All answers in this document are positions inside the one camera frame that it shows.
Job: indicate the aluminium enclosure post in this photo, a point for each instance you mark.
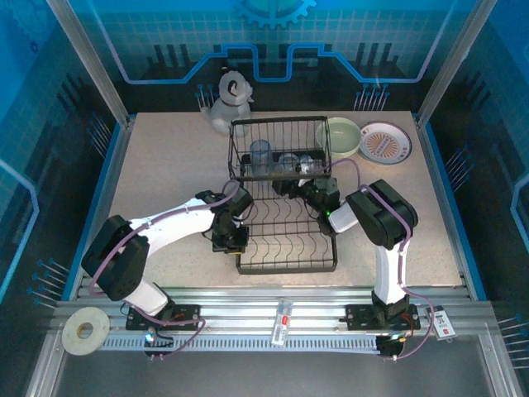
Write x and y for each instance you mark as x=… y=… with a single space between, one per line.
x=460 y=49
x=86 y=49

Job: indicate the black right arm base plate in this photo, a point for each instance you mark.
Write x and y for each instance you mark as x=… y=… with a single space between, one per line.
x=357 y=316

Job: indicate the clear label tag red mark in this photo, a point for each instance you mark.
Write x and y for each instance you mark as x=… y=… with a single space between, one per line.
x=282 y=320

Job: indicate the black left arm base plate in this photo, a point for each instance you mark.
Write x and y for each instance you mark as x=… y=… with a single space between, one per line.
x=190 y=309

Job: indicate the white tape roll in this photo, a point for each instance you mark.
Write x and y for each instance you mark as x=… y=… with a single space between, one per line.
x=97 y=331

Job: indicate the white number card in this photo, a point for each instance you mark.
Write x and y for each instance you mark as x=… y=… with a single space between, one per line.
x=442 y=324

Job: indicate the pale green bowl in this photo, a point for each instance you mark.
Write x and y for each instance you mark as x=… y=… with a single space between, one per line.
x=339 y=136

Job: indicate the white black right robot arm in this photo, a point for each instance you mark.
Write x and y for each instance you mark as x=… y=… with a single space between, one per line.
x=382 y=211

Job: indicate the grey plush dog toy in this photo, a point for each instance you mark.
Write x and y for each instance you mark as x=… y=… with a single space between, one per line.
x=231 y=95

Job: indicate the black controller board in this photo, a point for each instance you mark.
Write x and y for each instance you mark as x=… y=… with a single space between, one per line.
x=390 y=349
x=159 y=342

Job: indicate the white plate orange sunburst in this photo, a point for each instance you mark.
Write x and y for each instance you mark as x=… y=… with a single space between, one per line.
x=386 y=142

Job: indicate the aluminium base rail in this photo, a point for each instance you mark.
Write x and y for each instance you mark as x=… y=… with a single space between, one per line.
x=248 y=308

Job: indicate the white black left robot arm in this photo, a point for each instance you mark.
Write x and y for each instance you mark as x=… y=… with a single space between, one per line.
x=173 y=223

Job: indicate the tall clear plastic cup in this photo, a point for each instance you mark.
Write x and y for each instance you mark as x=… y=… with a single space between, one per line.
x=261 y=157

